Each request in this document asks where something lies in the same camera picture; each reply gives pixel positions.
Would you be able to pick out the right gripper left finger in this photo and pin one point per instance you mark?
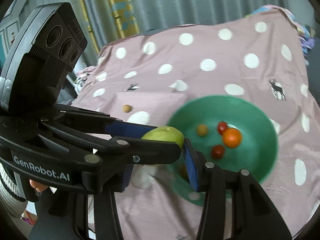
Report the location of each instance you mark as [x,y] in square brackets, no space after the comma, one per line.
[106,220]

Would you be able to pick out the yellow patterned curtain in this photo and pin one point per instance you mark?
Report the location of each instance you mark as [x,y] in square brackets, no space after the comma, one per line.
[108,20]

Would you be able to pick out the green bowl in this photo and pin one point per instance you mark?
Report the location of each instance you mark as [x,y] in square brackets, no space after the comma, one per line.
[258,150]

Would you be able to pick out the small tan round fruit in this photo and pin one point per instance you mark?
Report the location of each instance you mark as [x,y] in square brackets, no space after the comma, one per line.
[127,108]

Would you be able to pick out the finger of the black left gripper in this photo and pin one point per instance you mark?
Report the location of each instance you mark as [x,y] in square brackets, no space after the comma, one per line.
[127,150]
[126,129]

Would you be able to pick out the dimpled orange mandarin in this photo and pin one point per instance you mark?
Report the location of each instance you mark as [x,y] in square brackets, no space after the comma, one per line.
[232,138]

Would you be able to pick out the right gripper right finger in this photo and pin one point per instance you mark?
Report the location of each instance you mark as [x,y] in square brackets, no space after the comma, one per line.
[254,216]

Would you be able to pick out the grey sofa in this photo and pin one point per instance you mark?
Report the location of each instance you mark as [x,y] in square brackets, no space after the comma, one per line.
[313,67]

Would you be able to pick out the colourful clothes pile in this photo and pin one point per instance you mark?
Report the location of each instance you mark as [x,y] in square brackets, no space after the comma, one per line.
[306,34]

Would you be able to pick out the red tomato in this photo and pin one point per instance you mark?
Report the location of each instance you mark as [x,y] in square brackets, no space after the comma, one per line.
[221,127]
[217,152]

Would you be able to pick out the pink polka dot cloth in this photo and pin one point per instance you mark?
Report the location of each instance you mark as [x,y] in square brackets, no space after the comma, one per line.
[258,58]

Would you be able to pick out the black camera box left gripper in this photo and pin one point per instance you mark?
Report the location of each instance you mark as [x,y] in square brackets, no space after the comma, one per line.
[44,52]

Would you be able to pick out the person hand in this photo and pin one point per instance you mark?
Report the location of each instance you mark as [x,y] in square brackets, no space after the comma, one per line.
[37,186]

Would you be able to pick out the larger tan round fruit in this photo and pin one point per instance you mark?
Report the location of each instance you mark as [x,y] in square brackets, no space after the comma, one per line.
[202,130]

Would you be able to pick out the green apple fruit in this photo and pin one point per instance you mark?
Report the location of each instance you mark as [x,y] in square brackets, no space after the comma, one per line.
[166,134]

